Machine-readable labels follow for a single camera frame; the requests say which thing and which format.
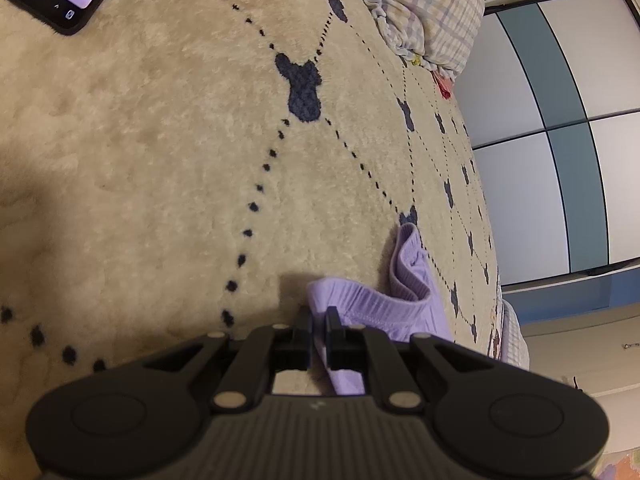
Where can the small yellow item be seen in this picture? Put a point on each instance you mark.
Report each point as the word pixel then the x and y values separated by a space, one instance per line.
pixel 414 59

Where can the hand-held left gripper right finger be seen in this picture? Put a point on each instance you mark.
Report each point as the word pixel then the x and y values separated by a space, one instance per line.
pixel 333 334

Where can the pink cloth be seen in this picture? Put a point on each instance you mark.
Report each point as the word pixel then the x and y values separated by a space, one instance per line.
pixel 443 86

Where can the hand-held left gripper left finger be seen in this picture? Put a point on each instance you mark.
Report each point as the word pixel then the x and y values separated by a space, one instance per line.
pixel 302 332

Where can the purple plaid quilt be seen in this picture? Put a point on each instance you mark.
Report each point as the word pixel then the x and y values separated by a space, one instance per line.
pixel 515 335

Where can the sliding door wardrobe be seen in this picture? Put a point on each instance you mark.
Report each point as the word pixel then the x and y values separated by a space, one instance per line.
pixel 550 160

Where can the plaid ruffled pillow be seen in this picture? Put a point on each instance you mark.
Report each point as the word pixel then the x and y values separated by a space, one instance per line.
pixel 430 10

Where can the purple pants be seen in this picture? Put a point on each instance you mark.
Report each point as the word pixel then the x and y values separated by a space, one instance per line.
pixel 380 310

